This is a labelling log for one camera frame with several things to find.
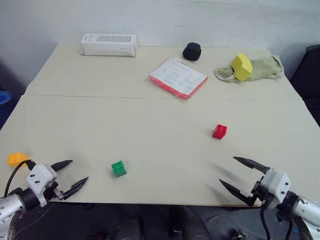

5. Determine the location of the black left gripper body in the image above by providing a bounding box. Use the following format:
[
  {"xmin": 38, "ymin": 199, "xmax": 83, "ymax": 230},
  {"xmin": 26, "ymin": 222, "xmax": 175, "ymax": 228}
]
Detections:
[{"xmin": 43, "ymin": 181, "xmax": 65, "ymax": 201}]

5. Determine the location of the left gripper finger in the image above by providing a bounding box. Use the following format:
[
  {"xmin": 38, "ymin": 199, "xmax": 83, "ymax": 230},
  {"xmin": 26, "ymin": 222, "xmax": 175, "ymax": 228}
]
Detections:
[
  {"xmin": 62, "ymin": 176, "xmax": 90, "ymax": 201},
  {"xmin": 50, "ymin": 159, "xmax": 74, "ymax": 174}
]

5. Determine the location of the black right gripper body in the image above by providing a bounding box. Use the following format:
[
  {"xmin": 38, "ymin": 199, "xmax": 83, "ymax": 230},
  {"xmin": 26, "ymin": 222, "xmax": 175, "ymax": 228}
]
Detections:
[{"xmin": 251, "ymin": 171, "xmax": 275, "ymax": 208}]

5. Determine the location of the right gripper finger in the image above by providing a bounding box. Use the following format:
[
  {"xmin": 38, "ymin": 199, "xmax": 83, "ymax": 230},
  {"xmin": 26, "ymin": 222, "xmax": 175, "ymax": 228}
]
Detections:
[
  {"xmin": 219, "ymin": 178, "xmax": 258, "ymax": 207},
  {"xmin": 232, "ymin": 156, "xmax": 271, "ymax": 174}
]

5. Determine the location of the orange toy brick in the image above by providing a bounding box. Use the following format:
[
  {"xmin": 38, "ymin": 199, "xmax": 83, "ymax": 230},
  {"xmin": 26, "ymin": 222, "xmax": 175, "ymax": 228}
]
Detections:
[{"xmin": 6, "ymin": 152, "xmax": 31, "ymax": 168}]

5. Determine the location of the red toy brick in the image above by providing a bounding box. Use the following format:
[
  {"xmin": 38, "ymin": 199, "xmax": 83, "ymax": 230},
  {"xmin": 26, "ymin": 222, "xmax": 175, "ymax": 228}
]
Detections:
[{"xmin": 212, "ymin": 124, "xmax": 229, "ymax": 140}]

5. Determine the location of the green toy brick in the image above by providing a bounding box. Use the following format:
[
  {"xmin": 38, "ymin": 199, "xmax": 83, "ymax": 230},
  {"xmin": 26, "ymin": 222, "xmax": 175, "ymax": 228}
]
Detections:
[{"xmin": 111, "ymin": 160, "xmax": 128, "ymax": 179}]

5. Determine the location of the blue round object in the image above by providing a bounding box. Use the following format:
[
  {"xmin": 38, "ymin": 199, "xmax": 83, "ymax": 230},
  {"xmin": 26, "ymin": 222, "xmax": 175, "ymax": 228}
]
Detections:
[{"xmin": 0, "ymin": 90, "xmax": 13, "ymax": 106}]

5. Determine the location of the light green cloth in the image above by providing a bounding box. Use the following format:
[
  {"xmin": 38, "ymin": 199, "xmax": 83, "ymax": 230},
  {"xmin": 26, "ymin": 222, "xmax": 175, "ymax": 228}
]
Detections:
[{"xmin": 214, "ymin": 54, "xmax": 285, "ymax": 85}]

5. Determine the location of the yellow sponge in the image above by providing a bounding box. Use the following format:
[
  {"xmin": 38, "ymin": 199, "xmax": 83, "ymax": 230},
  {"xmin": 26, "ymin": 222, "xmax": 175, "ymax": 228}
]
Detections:
[{"xmin": 230, "ymin": 52, "xmax": 254, "ymax": 82}]

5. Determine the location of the black chair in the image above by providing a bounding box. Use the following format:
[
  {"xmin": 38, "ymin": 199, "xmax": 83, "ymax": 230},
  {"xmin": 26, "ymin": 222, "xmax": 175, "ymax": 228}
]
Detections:
[{"xmin": 289, "ymin": 44, "xmax": 320, "ymax": 127}]

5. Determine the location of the red booklet in plastic sleeve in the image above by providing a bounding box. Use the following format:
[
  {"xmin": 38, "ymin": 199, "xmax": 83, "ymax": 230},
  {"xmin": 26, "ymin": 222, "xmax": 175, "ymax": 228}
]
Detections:
[{"xmin": 148, "ymin": 57, "xmax": 209, "ymax": 101}]

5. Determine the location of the black round cap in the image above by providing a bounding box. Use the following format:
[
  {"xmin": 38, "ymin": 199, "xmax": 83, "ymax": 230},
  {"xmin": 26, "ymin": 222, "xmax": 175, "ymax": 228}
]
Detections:
[{"xmin": 182, "ymin": 42, "xmax": 202, "ymax": 61}]

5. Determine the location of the white rectangular cardboard box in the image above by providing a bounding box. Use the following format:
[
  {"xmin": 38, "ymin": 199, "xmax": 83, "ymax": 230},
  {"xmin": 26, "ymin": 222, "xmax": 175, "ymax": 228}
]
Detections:
[{"xmin": 79, "ymin": 33, "xmax": 137, "ymax": 58}]

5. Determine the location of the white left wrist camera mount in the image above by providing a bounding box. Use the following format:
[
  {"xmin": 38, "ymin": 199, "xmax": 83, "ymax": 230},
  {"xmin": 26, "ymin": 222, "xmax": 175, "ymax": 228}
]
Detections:
[{"xmin": 25, "ymin": 163, "xmax": 59, "ymax": 208}]

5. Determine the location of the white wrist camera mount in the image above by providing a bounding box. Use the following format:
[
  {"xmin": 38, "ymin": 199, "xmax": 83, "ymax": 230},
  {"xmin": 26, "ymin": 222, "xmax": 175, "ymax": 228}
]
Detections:
[
  {"xmin": 259, "ymin": 169, "xmax": 292, "ymax": 204},
  {"xmin": 25, "ymin": 163, "xmax": 59, "ymax": 208}
]

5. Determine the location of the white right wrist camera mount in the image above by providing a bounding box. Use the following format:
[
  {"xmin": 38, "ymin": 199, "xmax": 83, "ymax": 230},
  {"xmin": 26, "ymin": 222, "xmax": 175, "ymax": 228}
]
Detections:
[{"xmin": 259, "ymin": 169, "xmax": 292, "ymax": 204}]

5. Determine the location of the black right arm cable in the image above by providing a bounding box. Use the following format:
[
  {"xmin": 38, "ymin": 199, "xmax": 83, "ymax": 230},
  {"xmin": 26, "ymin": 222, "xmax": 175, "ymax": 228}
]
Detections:
[{"xmin": 259, "ymin": 204, "xmax": 272, "ymax": 240}]

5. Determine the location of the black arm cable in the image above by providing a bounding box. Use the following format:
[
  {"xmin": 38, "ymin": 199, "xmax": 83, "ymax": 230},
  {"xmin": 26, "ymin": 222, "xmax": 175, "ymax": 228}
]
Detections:
[
  {"xmin": 3, "ymin": 160, "xmax": 37, "ymax": 199},
  {"xmin": 259, "ymin": 204, "xmax": 272, "ymax": 240}
]

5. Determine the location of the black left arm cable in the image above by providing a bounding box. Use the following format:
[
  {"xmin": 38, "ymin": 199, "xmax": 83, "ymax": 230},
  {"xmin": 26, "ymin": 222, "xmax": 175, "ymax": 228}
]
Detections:
[{"xmin": 3, "ymin": 160, "xmax": 37, "ymax": 199}]

